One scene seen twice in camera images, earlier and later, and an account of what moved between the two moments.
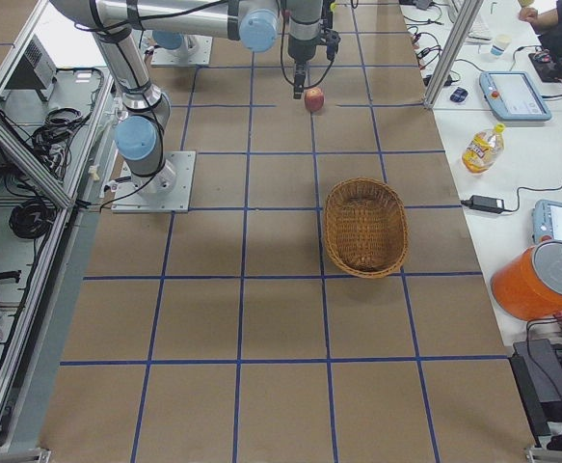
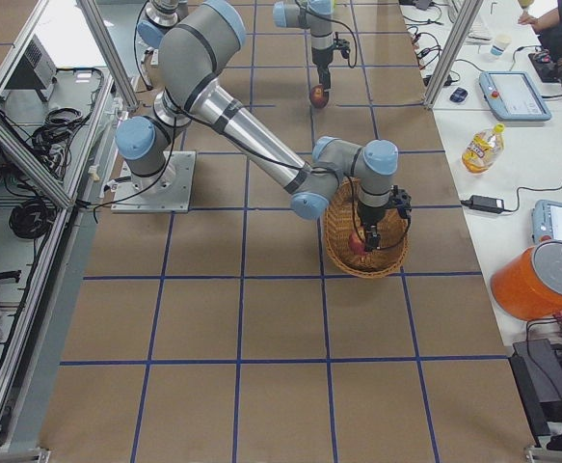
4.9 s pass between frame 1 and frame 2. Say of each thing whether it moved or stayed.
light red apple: moved
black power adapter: stayed
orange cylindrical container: stayed
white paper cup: stayed
